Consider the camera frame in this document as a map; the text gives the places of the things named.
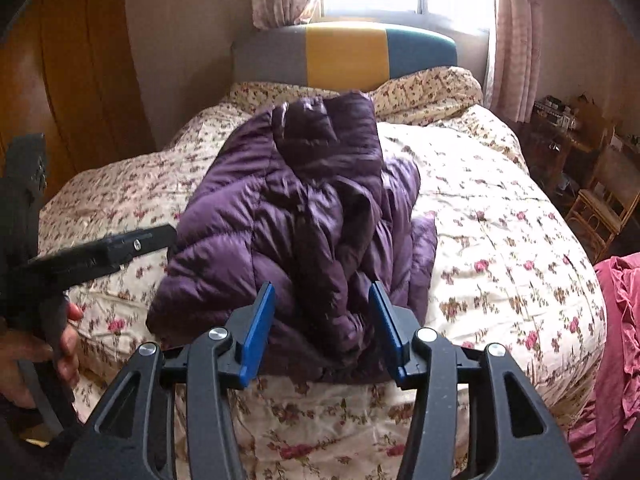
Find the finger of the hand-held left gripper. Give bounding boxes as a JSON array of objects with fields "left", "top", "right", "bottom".
[{"left": 27, "top": 225, "right": 178, "bottom": 292}]

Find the person's left hand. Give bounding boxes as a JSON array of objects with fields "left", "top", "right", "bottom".
[{"left": 0, "top": 302, "right": 85, "bottom": 407}]

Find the grey yellow blue headboard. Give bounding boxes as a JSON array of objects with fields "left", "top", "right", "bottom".
[{"left": 232, "top": 22, "right": 458, "bottom": 92}]

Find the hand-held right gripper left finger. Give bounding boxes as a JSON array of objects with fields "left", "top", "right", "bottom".
[{"left": 65, "top": 281, "right": 277, "bottom": 480}]

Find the pink ruffled cloth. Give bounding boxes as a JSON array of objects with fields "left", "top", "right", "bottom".
[{"left": 567, "top": 252, "right": 640, "bottom": 480}]

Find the floral duvet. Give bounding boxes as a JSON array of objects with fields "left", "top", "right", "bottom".
[{"left": 37, "top": 66, "right": 608, "bottom": 480}]

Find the purple quilted down jacket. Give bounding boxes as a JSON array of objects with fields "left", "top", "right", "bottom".
[{"left": 146, "top": 91, "right": 438, "bottom": 385}]

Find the wooden shelf unit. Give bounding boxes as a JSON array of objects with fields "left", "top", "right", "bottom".
[{"left": 520, "top": 94, "right": 618, "bottom": 201}]

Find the rattan chair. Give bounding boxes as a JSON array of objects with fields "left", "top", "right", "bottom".
[{"left": 565, "top": 127, "right": 640, "bottom": 263}]

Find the wooden wardrobe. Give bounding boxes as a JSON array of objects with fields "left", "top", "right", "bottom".
[{"left": 0, "top": 0, "right": 161, "bottom": 196}]

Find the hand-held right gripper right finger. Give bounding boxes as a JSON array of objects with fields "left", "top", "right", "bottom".
[{"left": 369, "top": 280, "right": 583, "bottom": 480}]

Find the cluster of small bottles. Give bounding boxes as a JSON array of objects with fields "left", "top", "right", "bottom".
[{"left": 533, "top": 94, "right": 582, "bottom": 129}]

